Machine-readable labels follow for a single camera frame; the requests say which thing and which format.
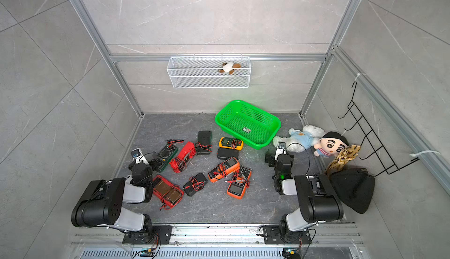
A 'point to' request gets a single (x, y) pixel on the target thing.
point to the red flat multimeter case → (166, 193)
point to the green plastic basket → (252, 126)
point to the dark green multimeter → (167, 154)
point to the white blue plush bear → (297, 141)
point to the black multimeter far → (204, 146)
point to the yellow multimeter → (231, 143)
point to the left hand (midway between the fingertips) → (146, 153)
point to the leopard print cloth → (343, 157)
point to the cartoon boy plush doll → (331, 144)
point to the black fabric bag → (354, 187)
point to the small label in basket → (246, 130)
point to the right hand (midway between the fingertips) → (279, 150)
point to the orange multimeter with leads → (230, 165)
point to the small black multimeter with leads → (195, 183)
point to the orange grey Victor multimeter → (237, 187)
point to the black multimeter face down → (226, 153)
